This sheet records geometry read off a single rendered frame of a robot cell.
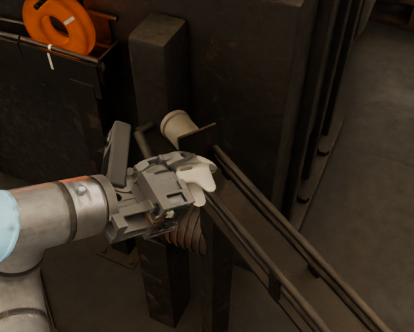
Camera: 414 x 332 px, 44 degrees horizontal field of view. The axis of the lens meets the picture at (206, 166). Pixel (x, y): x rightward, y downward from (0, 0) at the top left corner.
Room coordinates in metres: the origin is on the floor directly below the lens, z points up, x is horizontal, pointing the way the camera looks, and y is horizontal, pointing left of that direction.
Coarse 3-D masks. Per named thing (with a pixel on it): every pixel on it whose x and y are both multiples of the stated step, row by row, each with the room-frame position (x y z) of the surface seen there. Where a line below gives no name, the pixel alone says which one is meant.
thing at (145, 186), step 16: (144, 160) 0.45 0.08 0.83; (96, 176) 0.41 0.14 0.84; (128, 176) 0.44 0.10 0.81; (144, 176) 0.43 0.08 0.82; (160, 176) 0.44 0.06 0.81; (176, 176) 0.45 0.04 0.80; (112, 192) 0.39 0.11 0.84; (128, 192) 0.41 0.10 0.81; (144, 192) 0.42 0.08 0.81; (160, 192) 0.41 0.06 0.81; (176, 192) 0.42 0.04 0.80; (112, 208) 0.37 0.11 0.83; (128, 208) 0.38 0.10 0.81; (144, 208) 0.39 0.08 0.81; (160, 208) 0.39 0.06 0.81; (176, 208) 0.40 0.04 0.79; (112, 224) 0.37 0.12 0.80; (128, 224) 0.37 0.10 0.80; (144, 224) 0.38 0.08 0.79; (160, 224) 0.39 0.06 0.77; (176, 224) 0.41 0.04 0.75; (112, 240) 0.35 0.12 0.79
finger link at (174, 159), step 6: (162, 156) 0.46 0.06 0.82; (168, 156) 0.47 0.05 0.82; (174, 156) 0.47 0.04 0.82; (180, 156) 0.47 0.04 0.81; (186, 156) 0.48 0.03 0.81; (192, 156) 0.49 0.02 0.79; (156, 162) 0.46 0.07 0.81; (162, 162) 0.46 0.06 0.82; (168, 162) 0.46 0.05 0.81; (174, 162) 0.46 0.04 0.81; (180, 162) 0.47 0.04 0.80; (186, 162) 0.48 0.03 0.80; (192, 162) 0.48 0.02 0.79; (198, 162) 0.49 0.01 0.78; (168, 168) 0.47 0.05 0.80; (174, 168) 0.46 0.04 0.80
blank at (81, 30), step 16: (32, 0) 0.91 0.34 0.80; (48, 0) 0.89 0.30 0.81; (64, 0) 0.89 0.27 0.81; (32, 16) 0.91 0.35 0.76; (48, 16) 0.93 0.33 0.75; (64, 16) 0.88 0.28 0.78; (80, 16) 0.88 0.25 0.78; (32, 32) 0.92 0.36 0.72; (48, 32) 0.91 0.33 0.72; (80, 32) 0.87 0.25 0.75; (80, 48) 0.87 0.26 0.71
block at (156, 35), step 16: (160, 16) 0.84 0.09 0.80; (144, 32) 0.79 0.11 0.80; (160, 32) 0.79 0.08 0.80; (176, 32) 0.80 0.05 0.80; (144, 48) 0.76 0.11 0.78; (160, 48) 0.75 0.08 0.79; (176, 48) 0.79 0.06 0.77; (144, 64) 0.77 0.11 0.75; (160, 64) 0.75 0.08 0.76; (176, 64) 0.79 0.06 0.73; (144, 80) 0.77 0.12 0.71; (160, 80) 0.75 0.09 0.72; (176, 80) 0.78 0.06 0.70; (144, 96) 0.77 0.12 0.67; (160, 96) 0.75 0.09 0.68; (176, 96) 0.78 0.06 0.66; (144, 112) 0.77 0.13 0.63; (160, 112) 0.75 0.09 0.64; (160, 128) 0.76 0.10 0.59
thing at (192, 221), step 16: (192, 208) 0.60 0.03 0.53; (192, 224) 0.57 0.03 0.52; (144, 240) 0.61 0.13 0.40; (160, 240) 0.61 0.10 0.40; (176, 240) 0.57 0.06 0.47; (192, 240) 0.56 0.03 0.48; (144, 256) 0.62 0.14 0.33; (160, 256) 0.60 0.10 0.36; (176, 256) 0.63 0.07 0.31; (144, 272) 0.62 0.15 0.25; (160, 272) 0.60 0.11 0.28; (176, 272) 0.62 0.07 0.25; (144, 288) 0.63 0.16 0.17; (160, 288) 0.60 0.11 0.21; (176, 288) 0.62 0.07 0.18; (160, 304) 0.61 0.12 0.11; (176, 304) 0.61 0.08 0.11; (160, 320) 0.61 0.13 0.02; (176, 320) 0.60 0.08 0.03
